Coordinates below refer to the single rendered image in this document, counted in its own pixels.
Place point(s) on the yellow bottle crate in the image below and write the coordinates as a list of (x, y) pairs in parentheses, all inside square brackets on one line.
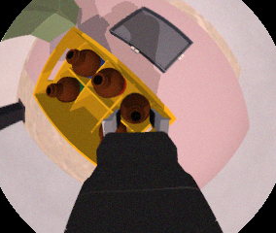
[(76, 123)]

